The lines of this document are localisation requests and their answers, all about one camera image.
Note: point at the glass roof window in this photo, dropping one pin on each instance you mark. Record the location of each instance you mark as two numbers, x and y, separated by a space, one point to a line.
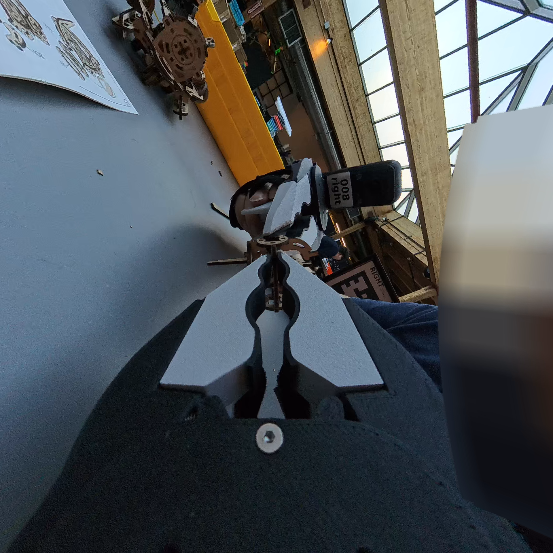
497 43

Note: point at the stack of colourful folders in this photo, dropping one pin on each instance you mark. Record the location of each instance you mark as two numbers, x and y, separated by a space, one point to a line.
275 125

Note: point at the person's right hand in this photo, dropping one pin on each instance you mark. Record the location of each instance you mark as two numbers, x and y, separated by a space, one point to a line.
259 194

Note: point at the thin wooden stick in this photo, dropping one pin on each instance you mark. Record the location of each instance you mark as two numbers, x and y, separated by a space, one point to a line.
218 209

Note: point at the framed black-white marker sign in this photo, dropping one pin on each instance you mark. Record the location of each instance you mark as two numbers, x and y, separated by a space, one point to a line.
367 281

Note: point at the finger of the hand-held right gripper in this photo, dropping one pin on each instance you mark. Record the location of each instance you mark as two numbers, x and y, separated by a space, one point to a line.
289 194
319 241

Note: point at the white sign board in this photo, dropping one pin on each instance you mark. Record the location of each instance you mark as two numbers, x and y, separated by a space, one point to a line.
283 114

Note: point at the yellow plastic bin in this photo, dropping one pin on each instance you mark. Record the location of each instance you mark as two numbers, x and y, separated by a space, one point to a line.
242 121

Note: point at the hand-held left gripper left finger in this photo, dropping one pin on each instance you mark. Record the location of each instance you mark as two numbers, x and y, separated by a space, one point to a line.
211 345

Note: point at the wooden gyroscope model assembly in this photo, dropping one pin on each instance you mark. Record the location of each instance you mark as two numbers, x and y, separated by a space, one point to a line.
298 245

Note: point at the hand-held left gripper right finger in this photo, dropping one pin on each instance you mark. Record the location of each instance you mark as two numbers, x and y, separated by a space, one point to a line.
332 345

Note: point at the glowing wall lamp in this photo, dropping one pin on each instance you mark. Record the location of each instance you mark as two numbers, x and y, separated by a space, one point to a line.
322 45

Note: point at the large wooden gear model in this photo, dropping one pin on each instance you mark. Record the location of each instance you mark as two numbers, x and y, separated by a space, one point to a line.
181 47

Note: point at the white instruction booklet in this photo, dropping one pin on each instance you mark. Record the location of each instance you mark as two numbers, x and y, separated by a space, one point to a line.
52 73

